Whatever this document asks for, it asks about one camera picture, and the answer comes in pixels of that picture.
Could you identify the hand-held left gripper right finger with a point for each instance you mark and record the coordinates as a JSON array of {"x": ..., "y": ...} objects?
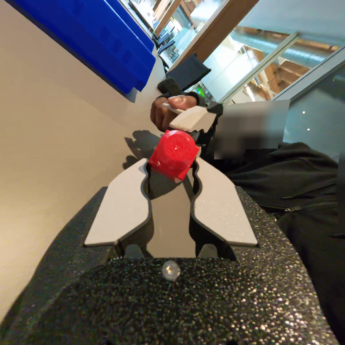
[{"x": 221, "y": 210}]

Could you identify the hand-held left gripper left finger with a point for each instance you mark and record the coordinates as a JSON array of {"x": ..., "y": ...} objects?
[{"x": 118, "y": 210}]

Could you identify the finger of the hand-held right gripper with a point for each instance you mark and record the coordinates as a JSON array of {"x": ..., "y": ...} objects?
[{"x": 194, "y": 120}]

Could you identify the red mega block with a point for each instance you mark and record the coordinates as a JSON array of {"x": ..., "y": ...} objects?
[{"x": 172, "y": 156}]

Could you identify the blue plastic bin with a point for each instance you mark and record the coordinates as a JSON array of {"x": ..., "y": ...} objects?
[{"x": 94, "y": 35}]

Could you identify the person's right hand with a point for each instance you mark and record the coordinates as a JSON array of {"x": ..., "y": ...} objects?
[{"x": 161, "y": 116}]

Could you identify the black panel board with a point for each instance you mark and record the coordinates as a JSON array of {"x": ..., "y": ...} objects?
[{"x": 188, "y": 71}]

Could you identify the wooden support pillar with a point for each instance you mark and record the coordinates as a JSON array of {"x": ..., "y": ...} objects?
[{"x": 215, "y": 32}]

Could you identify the person's black jacket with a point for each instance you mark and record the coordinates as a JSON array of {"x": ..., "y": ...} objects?
[{"x": 318, "y": 256}]

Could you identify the silver ventilation duct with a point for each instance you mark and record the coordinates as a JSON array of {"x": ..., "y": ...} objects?
[{"x": 269, "y": 44}]

